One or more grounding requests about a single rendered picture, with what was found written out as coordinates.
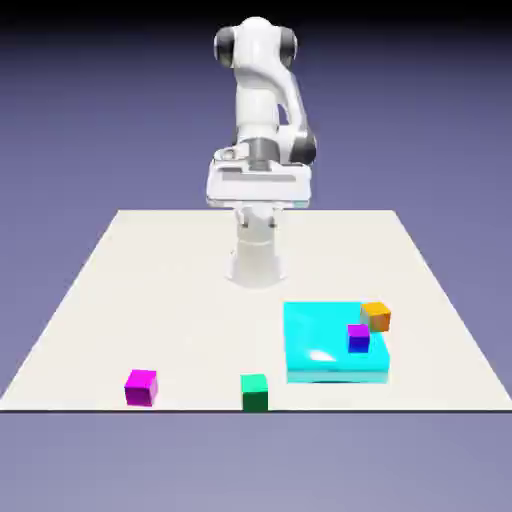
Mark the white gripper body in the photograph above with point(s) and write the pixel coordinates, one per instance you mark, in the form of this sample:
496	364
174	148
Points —
260	190

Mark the large cyan box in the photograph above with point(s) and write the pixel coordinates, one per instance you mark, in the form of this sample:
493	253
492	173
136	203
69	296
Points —
320	340

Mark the small orange cube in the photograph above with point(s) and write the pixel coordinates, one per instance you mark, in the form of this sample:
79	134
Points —
378	316

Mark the small purple cube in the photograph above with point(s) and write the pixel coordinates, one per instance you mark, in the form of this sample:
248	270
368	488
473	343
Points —
358	339

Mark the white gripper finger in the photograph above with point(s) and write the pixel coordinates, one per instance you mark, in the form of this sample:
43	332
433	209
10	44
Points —
244	218
272	218

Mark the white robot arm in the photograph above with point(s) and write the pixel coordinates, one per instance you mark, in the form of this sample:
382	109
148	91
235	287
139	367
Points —
256	104

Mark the small magenta cube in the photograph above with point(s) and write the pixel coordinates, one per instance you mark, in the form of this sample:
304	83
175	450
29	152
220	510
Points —
140	388

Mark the small green cube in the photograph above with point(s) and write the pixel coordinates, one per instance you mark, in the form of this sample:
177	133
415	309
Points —
254	394

